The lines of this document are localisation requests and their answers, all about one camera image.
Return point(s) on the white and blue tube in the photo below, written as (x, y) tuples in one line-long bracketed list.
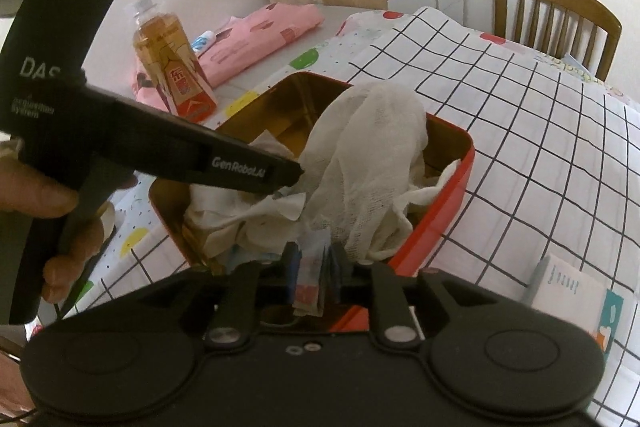
[(205, 41)]

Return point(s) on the white gauze cloth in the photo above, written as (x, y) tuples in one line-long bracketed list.
[(365, 157)]

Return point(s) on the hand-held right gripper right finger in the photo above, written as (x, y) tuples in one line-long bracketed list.
[(336, 272)]

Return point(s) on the pink printed cloth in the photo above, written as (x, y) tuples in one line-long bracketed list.
[(260, 37)]

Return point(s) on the wooden chair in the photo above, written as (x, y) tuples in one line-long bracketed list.
[(555, 17)]

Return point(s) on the checkered tablecloth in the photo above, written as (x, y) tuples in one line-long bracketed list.
[(540, 147)]

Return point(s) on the red tin box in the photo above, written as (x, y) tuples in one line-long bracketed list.
[(445, 192)]

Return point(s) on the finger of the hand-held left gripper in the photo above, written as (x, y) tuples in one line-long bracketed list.
[(225, 162)]

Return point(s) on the printed paper sheet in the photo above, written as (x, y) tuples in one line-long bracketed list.
[(580, 67)]

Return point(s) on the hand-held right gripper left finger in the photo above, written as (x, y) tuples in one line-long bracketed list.
[(291, 272)]

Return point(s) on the person's left hand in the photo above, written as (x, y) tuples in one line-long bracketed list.
[(30, 187)]

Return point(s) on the cartoon printed wipes packet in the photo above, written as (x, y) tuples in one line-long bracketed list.
[(310, 287)]

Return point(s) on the white and teal tissue pack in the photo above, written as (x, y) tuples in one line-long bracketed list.
[(575, 297)]

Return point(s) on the amber drink bottle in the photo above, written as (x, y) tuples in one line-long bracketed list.
[(172, 67)]

